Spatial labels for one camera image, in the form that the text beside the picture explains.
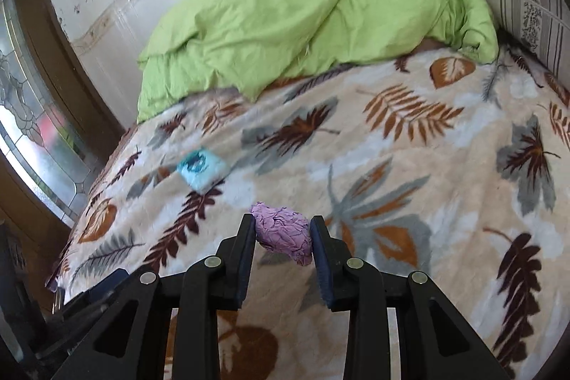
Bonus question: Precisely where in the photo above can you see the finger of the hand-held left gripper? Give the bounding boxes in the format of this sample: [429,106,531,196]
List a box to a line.
[33,268,131,360]

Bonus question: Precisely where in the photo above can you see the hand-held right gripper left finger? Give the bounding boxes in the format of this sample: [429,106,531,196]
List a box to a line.
[51,213,258,380]

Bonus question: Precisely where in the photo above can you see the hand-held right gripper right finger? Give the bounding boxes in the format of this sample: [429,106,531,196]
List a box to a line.
[309,215,513,380]

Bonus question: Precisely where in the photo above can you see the purple paper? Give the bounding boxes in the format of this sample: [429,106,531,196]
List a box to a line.
[249,202,315,267]

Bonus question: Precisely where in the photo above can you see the light blue packet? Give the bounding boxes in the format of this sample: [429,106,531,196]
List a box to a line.
[177,147,230,192]

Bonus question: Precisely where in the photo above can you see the leaf printed blanket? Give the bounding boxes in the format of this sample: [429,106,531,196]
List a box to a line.
[45,46,570,380]

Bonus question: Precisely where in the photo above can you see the patterned glass door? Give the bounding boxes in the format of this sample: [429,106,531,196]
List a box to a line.
[0,0,105,227]

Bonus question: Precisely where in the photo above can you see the green quilt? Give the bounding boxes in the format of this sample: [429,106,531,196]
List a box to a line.
[136,0,499,123]

